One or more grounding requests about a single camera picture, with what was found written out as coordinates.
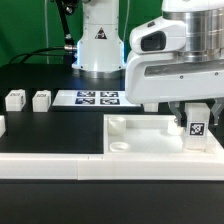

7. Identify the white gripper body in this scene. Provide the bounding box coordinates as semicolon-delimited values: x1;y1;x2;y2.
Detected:
125;17;224;104

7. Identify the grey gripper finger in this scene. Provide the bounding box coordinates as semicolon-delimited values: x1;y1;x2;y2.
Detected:
209;98;224;126
168;101;183;126

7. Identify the white square table top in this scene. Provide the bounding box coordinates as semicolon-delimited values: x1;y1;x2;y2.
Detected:
103;114;224;154

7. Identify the white sheet with markers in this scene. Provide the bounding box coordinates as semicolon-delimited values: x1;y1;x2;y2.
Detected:
53;90;139;107

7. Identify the white U-shaped obstacle fence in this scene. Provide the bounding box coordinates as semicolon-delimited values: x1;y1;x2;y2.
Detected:
0;113;224;180

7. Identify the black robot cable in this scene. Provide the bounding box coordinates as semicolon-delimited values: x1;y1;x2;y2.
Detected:
7;0;78;65

